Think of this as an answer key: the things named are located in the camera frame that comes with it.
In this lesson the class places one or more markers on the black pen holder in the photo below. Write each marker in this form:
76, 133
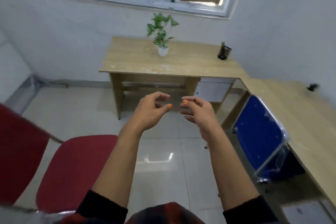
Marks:
224, 53

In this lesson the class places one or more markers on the small spiky succulent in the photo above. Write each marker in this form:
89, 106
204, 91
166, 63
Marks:
312, 87

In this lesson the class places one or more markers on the trailing green plant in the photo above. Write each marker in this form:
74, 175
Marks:
163, 52

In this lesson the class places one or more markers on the person's plaid shirt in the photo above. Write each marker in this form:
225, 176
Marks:
165, 216

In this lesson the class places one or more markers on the wooden table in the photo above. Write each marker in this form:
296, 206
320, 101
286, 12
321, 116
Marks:
302, 111
183, 61

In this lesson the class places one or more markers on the glass partition panel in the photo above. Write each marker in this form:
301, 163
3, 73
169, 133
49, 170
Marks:
21, 95

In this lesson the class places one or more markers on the red chair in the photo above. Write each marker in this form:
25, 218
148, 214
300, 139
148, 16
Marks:
76, 168

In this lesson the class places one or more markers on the person's left hand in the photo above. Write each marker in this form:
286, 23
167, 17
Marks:
147, 116

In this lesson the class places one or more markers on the metal floor bracket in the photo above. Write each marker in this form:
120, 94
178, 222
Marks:
57, 84

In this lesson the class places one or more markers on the person's left forearm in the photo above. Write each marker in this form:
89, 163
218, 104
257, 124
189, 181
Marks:
118, 168

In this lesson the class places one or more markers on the person's right forearm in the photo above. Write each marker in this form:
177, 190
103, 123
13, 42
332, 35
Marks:
231, 171

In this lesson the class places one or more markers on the blue chair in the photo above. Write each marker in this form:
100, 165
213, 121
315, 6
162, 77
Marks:
260, 132

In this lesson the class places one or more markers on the person's right hand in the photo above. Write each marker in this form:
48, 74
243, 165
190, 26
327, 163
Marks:
207, 121

